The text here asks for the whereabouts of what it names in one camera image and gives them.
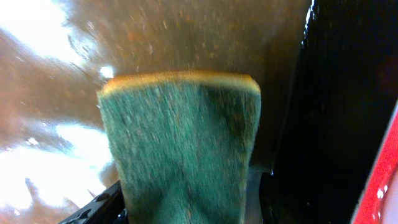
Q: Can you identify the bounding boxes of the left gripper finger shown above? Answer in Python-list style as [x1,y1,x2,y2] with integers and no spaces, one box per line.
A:
[59,180,126,224]

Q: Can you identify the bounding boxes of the green yellow sponge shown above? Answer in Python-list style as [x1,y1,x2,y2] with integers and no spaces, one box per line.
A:
[97,71,261,223]

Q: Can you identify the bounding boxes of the black water tray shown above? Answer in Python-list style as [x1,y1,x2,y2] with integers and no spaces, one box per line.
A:
[1,1,397,223]

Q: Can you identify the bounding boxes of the red plastic tray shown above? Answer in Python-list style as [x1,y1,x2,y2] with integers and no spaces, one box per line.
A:
[350,106,397,224]

